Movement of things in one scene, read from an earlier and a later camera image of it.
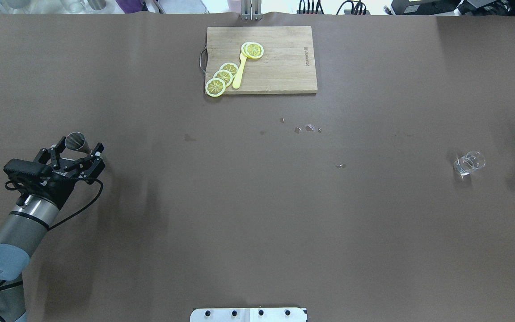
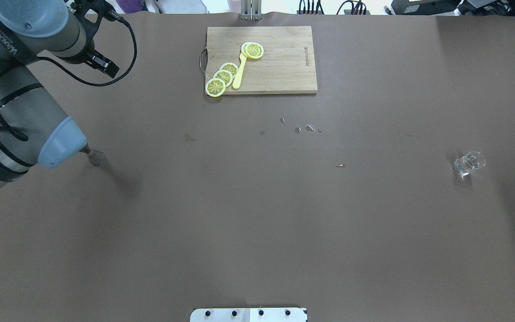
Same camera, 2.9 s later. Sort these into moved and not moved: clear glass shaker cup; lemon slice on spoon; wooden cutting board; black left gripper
Moved: black left gripper
Not moved: lemon slice on spoon; wooden cutting board; clear glass shaker cup
